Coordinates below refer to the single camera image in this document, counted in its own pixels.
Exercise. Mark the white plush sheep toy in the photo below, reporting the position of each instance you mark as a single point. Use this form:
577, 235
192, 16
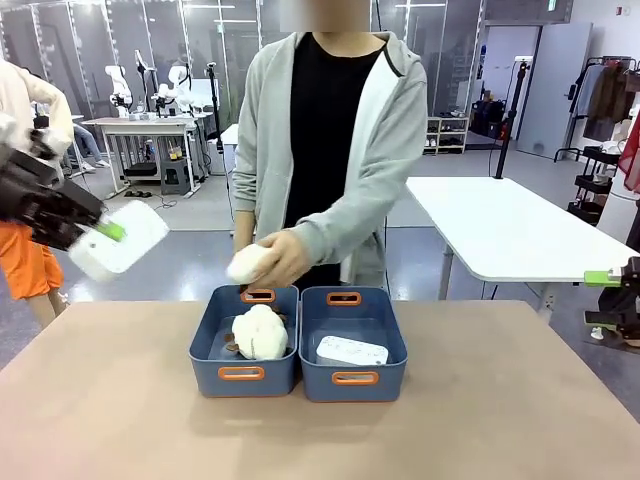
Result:
260, 332
245, 265

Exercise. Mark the grey step stool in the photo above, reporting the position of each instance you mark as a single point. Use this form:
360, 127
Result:
175, 177

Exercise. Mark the seated person in jeans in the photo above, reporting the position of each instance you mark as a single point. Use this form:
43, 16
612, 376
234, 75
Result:
90, 145

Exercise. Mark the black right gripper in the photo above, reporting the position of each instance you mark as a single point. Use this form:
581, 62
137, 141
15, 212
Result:
625, 305

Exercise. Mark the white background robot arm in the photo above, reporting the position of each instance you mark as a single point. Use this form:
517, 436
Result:
176, 82
119, 87

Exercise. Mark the person's right forearm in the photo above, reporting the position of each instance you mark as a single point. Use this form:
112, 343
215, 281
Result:
245, 205

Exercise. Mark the person in cream sweater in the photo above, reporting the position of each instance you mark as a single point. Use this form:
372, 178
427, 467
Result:
25, 260

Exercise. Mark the person's left forearm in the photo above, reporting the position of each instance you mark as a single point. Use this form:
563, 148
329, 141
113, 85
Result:
355, 215

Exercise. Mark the brown hanging jacket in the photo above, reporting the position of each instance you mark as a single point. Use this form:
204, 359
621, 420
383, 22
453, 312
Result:
610, 95

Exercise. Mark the wooden shoe rack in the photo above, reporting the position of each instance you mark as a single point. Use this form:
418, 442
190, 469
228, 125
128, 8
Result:
447, 135

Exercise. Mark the white background desk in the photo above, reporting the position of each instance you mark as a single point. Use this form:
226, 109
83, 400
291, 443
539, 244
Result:
140, 124

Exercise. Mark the black tripod stand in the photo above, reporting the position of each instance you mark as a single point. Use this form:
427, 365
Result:
511, 115

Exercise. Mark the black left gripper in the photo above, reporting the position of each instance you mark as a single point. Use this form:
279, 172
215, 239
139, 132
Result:
45, 200

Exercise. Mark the person's left hand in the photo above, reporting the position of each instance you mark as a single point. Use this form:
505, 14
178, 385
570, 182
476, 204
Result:
290, 257

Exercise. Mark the black trolley cart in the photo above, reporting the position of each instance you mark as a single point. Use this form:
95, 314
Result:
595, 185

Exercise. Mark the large white table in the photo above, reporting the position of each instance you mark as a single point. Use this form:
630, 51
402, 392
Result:
500, 225

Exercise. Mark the person in grey hoodie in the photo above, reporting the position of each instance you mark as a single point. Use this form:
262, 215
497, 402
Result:
330, 125

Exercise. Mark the red hanging cloth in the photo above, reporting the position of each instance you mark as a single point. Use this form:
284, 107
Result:
633, 160

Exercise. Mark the black clothes rack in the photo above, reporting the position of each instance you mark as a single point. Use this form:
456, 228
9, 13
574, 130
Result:
575, 100

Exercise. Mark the white digital clock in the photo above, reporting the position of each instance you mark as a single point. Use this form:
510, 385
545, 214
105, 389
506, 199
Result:
142, 235
352, 351

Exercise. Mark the thin black camera stand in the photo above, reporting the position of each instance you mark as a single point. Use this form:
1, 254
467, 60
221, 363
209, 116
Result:
216, 105

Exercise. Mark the black bags pile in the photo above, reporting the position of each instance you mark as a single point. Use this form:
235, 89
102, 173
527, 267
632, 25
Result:
487, 117

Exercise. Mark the white round pillar base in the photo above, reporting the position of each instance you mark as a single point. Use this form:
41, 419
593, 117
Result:
620, 215

